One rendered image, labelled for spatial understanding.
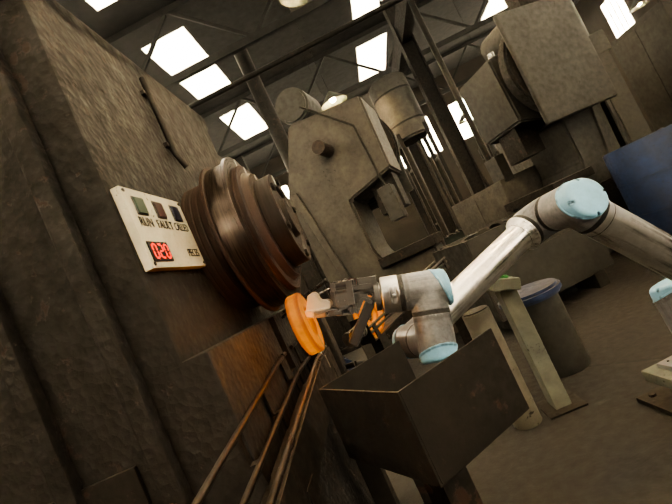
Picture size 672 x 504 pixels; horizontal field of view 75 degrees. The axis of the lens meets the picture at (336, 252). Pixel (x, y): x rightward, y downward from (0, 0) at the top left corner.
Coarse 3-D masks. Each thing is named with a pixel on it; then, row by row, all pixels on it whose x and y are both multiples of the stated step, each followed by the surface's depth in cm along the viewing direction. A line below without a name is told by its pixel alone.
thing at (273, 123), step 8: (240, 56) 946; (248, 56) 951; (240, 64) 949; (248, 64) 945; (248, 72) 944; (256, 80) 943; (256, 88) 941; (264, 88) 950; (256, 96) 943; (264, 96) 942; (264, 104) 939; (272, 104) 951; (264, 112) 940; (272, 112) 940; (264, 120) 948; (272, 120) 937; (272, 128) 937; (280, 128) 939; (272, 136) 943; (280, 136) 935; (280, 144) 935; (280, 152) 939; (288, 168) 936
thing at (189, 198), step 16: (192, 192) 121; (192, 208) 116; (208, 208) 110; (192, 224) 114; (208, 224) 113; (208, 240) 112; (208, 256) 113; (224, 256) 113; (208, 272) 114; (224, 272) 114; (224, 288) 116; (240, 288) 117; (240, 304) 122; (256, 304) 127
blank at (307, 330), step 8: (296, 296) 106; (288, 304) 105; (296, 304) 104; (304, 304) 111; (288, 312) 103; (296, 312) 102; (304, 312) 106; (296, 320) 102; (304, 320) 102; (312, 320) 112; (296, 328) 101; (304, 328) 101; (312, 328) 111; (296, 336) 102; (304, 336) 101; (312, 336) 103; (320, 336) 111; (304, 344) 102; (312, 344) 103; (320, 344) 107; (312, 352) 105
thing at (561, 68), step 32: (544, 0) 401; (512, 32) 388; (544, 32) 395; (576, 32) 404; (512, 64) 390; (544, 64) 390; (576, 64) 398; (480, 96) 441; (512, 96) 411; (544, 96) 384; (576, 96) 392; (608, 96) 400; (480, 128) 462; (512, 128) 425; (544, 128) 441; (576, 128) 421; (608, 128) 430; (512, 160) 444; (544, 160) 458; (576, 160) 422; (544, 192) 407; (608, 192) 416
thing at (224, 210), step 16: (224, 160) 121; (208, 176) 118; (224, 176) 113; (208, 192) 113; (224, 192) 112; (224, 208) 110; (224, 224) 109; (240, 224) 108; (224, 240) 109; (240, 240) 109; (240, 256) 110; (256, 256) 109; (240, 272) 111; (256, 272) 112; (272, 272) 116; (256, 288) 115; (272, 288) 116; (272, 304) 123
